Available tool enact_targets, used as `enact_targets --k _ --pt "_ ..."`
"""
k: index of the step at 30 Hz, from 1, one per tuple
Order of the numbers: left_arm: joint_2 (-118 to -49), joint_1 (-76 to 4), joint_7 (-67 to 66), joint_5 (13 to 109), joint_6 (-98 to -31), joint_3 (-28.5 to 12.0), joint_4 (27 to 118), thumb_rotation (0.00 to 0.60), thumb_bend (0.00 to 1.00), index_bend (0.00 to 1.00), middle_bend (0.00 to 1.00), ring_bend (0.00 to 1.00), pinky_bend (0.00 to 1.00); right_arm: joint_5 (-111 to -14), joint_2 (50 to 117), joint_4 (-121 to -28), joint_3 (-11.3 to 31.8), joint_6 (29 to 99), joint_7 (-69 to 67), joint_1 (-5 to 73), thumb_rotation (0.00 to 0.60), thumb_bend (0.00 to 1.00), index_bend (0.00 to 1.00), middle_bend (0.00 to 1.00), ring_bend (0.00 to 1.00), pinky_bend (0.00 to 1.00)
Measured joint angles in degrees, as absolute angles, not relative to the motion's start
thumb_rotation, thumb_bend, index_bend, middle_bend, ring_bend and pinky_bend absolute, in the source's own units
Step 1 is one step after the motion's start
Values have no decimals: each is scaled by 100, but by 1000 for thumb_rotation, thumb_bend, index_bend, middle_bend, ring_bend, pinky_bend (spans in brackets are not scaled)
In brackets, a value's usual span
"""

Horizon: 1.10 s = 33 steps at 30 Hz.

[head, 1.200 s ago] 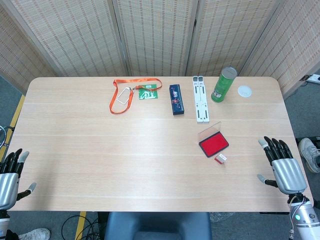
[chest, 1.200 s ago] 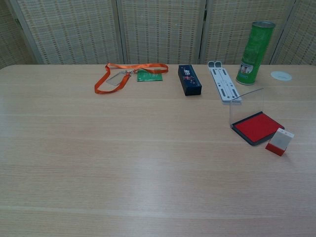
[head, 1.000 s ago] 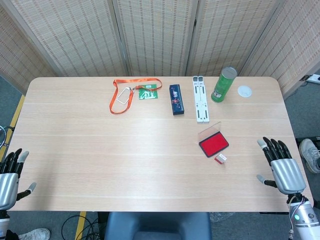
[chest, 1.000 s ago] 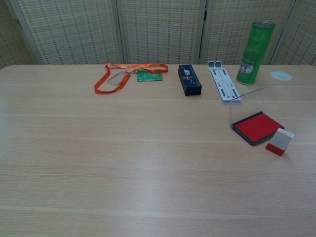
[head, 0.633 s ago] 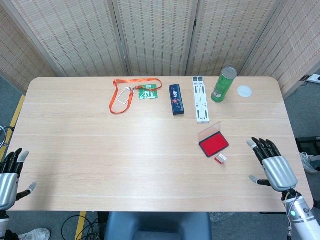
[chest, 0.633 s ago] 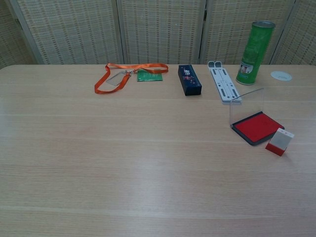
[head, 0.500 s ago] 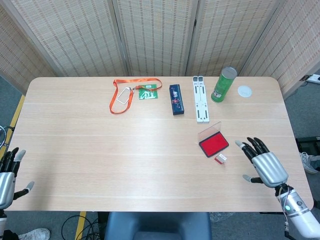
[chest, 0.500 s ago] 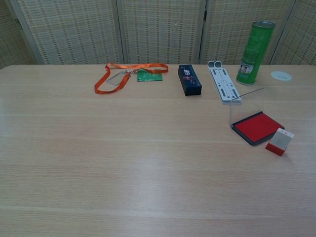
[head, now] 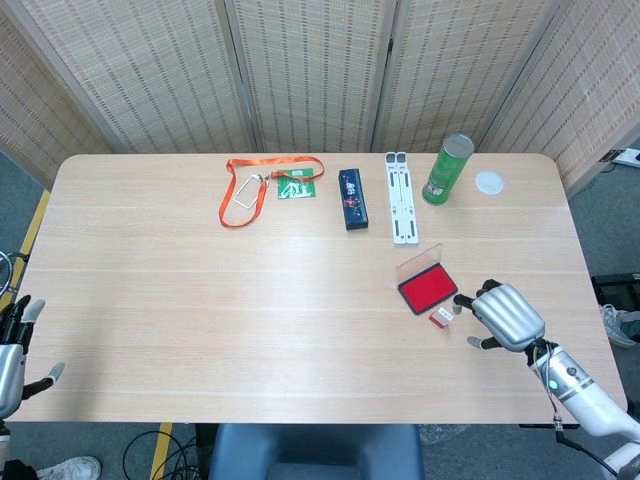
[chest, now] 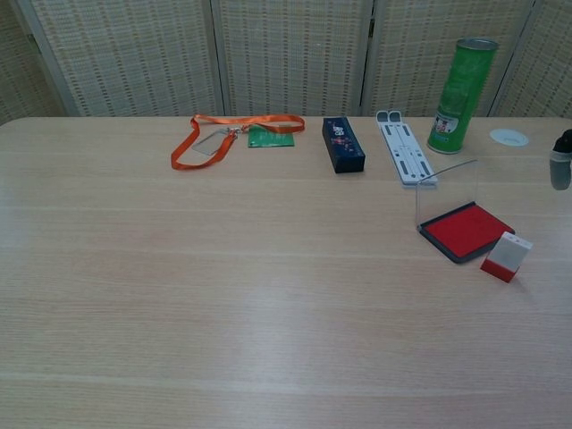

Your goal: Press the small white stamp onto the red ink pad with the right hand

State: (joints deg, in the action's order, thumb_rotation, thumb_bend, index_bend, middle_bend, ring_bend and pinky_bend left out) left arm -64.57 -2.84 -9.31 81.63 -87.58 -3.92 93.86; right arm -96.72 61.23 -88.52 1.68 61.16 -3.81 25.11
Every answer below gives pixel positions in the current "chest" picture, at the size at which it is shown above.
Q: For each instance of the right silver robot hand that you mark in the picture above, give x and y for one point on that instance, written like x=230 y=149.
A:
x=560 y=165

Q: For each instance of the small red stamp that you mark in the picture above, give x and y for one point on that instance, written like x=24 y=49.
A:
x=507 y=257

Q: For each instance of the woven folding screen panel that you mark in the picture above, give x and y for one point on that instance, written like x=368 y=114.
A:
x=545 y=71
x=290 y=53
x=134 y=53
x=424 y=44
x=22 y=67

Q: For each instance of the red ink pad clear lid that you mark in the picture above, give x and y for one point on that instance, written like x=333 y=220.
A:
x=465 y=230

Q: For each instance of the green cylindrical can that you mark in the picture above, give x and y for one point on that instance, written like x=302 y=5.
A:
x=460 y=98

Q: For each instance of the white folding laptop stand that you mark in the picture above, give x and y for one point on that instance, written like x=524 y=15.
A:
x=415 y=173

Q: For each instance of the dark blue rectangular box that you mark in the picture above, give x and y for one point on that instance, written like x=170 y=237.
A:
x=343 y=145

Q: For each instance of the green card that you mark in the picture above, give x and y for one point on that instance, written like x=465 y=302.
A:
x=270 y=138

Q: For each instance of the clear badge holder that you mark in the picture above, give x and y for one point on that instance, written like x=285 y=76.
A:
x=210 y=144

